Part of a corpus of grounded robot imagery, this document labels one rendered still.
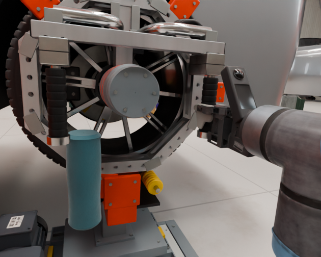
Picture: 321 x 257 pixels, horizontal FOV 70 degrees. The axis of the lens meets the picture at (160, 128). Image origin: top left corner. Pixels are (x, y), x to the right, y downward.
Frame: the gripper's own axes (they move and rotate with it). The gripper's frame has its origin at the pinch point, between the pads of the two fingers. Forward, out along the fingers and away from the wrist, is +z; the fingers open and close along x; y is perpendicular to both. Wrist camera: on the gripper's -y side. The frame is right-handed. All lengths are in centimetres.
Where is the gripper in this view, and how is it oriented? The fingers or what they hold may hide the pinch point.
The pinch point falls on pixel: (204, 104)
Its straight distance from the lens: 59.5
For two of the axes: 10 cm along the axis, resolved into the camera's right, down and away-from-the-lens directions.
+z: -3.3, -2.1, 9.2
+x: 9.4, -0.2, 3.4
